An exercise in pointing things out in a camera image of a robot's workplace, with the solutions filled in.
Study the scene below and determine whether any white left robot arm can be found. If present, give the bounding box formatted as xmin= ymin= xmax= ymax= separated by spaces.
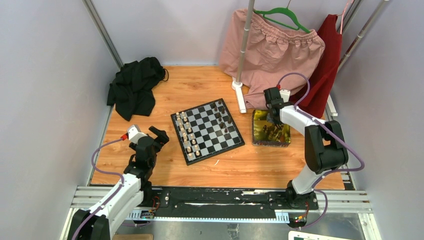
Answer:
xmin=67 ymin=124 xmax=170 ymax=240

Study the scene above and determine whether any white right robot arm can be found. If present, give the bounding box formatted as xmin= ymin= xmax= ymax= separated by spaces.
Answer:
xmin=264 ymin=87 xmax=349 ymax=209

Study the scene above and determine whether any gold metal tin tray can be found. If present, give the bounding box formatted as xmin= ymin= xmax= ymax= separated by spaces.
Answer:
xmin=252 ymin=109 xmax=291 ymax=148

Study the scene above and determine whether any white rack stand base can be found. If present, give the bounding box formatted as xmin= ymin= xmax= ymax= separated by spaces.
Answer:
xmin=231 ymin=77 xmax=247 ymax=114

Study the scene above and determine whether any black white chessboard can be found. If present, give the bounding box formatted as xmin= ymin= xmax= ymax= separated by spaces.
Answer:
xmin=170 ymin=98 xmax=245 ymax=166

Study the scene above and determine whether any pink cloth garment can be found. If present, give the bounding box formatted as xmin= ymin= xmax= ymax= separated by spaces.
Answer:
xmin=240 ymin=13 xmax=326 ymax=110

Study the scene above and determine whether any red cloth garment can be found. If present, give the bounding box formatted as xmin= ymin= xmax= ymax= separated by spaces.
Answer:
xmin=298 ymin=14 xmax=343 ymax=118

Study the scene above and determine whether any black cloth garment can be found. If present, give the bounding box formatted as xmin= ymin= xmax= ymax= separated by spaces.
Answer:
xmin=106 ymin=57 xmax=169 ymax=121

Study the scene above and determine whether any green clothes hanger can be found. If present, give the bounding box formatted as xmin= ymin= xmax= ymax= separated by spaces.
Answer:
xmin=253 ymin=0 xmax=311 ymax=34

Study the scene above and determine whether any silver rack pole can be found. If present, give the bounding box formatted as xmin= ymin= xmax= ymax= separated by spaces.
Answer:
xmin=235 ymin=0 xmax=255 ymax=87

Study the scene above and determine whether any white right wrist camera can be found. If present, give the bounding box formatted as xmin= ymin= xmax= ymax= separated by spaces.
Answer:
xmin=276 ymin=84 xmax=291 ymax=103

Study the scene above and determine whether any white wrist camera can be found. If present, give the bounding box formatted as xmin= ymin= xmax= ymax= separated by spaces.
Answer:
xmin=120 ymin=124 xmax=148 ymax=145
xmin=276 ymin=84 xmax=291 ymax=103

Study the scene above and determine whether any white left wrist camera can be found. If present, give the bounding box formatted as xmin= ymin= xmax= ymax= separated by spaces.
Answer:
xmin=120 ymin=124 xmax=148 ymax=145

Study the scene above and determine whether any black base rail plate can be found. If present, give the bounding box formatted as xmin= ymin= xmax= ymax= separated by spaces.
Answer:
xmin=141 ymin=186 xmax=318 ymax=219

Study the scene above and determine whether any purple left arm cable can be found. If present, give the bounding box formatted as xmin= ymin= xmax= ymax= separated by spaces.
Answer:
xmin=71 ymin=138 xmax=128 ymax=240

